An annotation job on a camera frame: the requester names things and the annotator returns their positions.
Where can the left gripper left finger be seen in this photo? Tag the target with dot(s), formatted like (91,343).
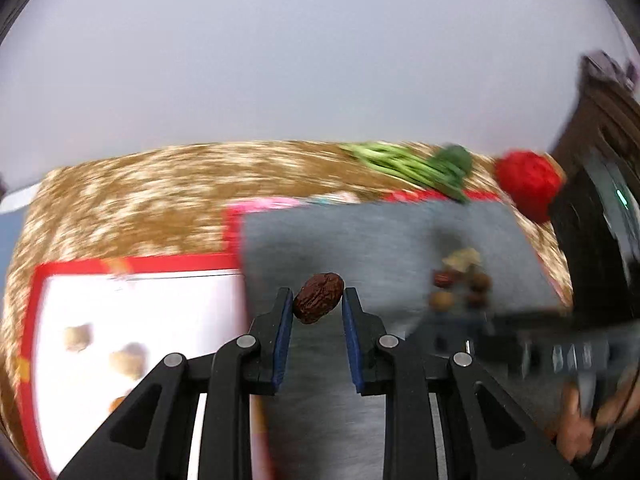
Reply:
(149,435)

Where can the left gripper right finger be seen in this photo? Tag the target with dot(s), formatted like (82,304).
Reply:
(444,417)

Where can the orange tangerine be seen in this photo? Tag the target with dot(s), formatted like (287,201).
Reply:
(115,404)

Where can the pale sugarcane chunk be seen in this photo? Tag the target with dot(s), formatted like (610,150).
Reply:
(462,260)
(130,361)
(77,338)

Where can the brown longan fruit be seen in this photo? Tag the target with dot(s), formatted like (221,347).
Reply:
(479,282)
(442,300)

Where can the red jujube date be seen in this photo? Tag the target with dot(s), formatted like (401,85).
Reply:
(446,278)
(476,300)
(318,297)

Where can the person right hand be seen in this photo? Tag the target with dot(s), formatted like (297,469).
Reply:
(574,432)

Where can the red white shallow box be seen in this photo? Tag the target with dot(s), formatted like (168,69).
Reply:
(93,328)

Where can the dark wooden furniture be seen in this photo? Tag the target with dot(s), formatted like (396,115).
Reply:
(596,214)

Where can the grey felt mat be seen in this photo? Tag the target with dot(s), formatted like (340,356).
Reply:
(319,427)

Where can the red velvet cushion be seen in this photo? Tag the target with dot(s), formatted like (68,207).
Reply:
(531,181)

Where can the green bok choy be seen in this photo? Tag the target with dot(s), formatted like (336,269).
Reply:
(444,171)

